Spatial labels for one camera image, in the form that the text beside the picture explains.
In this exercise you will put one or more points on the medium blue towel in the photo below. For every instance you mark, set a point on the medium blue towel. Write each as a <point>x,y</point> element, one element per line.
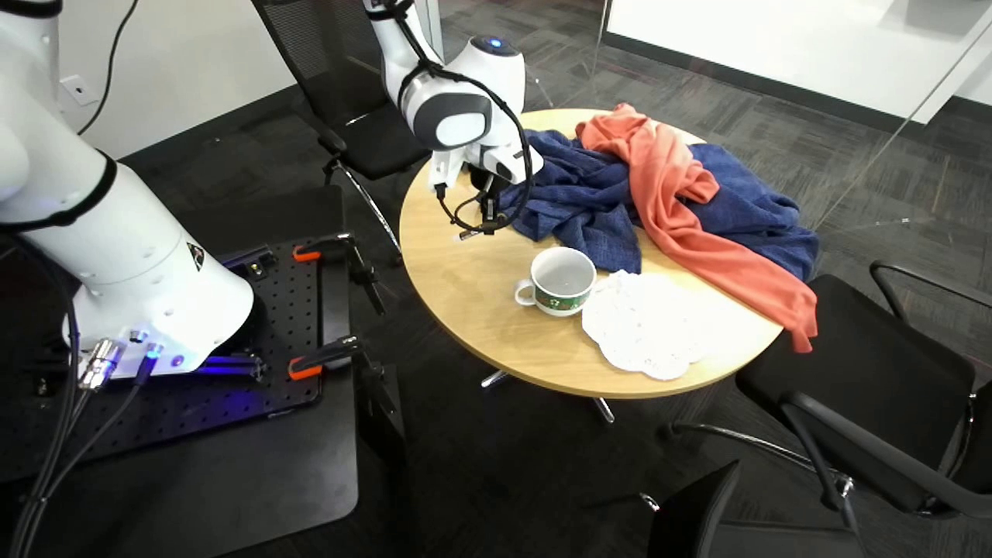
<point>755,205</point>

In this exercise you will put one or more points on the white lace doily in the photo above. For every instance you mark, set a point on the white lace doily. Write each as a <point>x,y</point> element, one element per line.
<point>646,328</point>

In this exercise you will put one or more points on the white mug with green band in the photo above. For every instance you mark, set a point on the white mug with green band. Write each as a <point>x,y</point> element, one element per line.
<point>560,302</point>

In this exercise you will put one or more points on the navy blue towel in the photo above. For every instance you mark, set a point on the navy blue towel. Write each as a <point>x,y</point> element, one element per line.
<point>578,196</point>

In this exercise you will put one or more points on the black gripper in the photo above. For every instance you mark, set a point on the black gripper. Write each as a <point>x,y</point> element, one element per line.
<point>485,176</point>

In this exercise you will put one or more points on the orange towel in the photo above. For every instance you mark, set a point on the orange towel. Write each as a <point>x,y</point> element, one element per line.
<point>670,219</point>

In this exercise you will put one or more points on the black robot cart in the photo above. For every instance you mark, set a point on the black robot cart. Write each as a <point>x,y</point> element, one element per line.
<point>237,498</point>

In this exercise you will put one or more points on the chrome table base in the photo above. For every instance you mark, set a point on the chrome table base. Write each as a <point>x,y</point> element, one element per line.
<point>604,411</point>

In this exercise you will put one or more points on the black mesh office chair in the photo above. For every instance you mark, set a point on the black mesh office chair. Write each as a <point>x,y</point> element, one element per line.
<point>351,124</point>
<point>869,384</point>

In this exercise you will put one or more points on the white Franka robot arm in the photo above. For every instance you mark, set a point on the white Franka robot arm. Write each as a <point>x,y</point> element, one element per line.
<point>125,250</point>

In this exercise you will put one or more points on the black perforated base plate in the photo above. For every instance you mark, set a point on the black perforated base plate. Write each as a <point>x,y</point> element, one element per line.
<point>205,405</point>

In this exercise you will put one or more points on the black and orange clamp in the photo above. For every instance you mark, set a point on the black and orange clamp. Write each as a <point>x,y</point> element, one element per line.
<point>311,254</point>
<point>307,370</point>

